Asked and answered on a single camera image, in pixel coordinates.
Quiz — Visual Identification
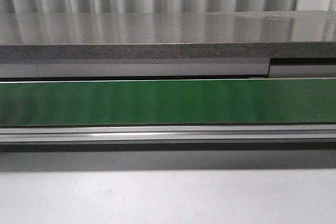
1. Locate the green conveyor belt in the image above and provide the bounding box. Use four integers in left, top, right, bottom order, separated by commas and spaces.
1, 78, 335, 126

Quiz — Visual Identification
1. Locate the grey stone slab shelf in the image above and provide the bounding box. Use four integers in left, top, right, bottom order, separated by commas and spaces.
1, 11, 335, 61

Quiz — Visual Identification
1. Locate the silver rear conveyor rail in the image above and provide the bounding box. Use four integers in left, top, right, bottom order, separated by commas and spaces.
1, 58, 335, 79

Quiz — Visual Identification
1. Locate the aluminium conveyor front rail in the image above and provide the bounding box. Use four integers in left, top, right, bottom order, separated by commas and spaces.
1, 124, 335, 144

